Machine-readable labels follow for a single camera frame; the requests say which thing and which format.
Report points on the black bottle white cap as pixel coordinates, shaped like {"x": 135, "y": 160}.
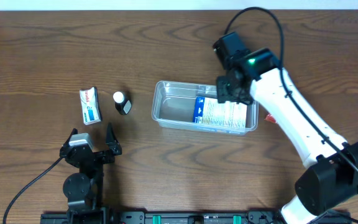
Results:
{"x": 122, "y": 103}

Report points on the clear plastic container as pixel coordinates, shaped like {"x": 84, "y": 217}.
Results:
{"x": 174, "y": 104}

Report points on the white medicine box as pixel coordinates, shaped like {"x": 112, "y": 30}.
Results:
{"x": 89, "y": 106}

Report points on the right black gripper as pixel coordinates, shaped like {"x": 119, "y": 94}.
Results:
{"x": 229, "y": 94}

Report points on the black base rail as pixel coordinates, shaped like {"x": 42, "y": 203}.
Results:
{"x": 166, "y": 217}

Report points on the red medicine sachet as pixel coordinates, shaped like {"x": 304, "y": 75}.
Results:
{"x": 270, "y": 119}

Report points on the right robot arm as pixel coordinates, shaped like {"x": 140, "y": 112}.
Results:
{"x": 331, "y": 175}

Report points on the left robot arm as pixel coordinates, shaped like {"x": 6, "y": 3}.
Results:
{"x": 84, "y": 189}

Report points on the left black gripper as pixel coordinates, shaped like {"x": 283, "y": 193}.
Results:
{"x": 96, "y": 155}

